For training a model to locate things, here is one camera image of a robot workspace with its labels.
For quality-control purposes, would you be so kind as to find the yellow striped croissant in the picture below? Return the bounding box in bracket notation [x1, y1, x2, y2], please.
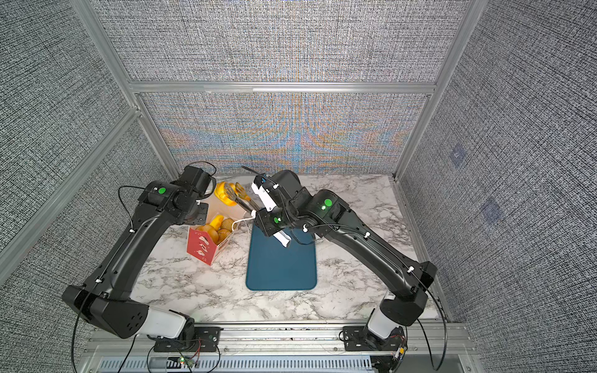
[209, 214, 225, 231]

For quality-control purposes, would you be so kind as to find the knot shaped bread roll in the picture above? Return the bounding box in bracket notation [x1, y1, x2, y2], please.
[194, 225, 219, 245]

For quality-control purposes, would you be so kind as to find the red white paper gift bag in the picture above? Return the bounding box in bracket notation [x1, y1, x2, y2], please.
[186, 182, 254, 266]

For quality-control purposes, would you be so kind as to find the small round crusty bun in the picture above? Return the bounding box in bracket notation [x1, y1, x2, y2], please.
[220, 219, 235, 232]

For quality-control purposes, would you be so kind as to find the striped yellow bun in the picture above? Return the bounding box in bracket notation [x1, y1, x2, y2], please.
[215, 182, 246, 206]

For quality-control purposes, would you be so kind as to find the flaky braided pastry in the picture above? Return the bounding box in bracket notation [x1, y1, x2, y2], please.
[218, 228, 232, 244]

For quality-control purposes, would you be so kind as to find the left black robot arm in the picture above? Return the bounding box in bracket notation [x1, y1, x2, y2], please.
[62, 166, 216, 340]

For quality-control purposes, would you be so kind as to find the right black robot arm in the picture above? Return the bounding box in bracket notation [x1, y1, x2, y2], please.
[251, 170, 437, 341]

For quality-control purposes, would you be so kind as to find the teal rectangular tray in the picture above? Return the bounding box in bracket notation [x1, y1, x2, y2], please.
[246, 227, 317, 292]

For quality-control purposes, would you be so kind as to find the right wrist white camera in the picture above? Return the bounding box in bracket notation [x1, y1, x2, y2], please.
[251, 175, 278, 211]

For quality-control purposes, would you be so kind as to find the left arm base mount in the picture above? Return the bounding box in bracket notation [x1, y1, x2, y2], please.
[153, 326, 222, 353]

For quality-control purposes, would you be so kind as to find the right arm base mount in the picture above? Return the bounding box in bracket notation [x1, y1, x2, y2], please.
[338, 326, 407, 353]

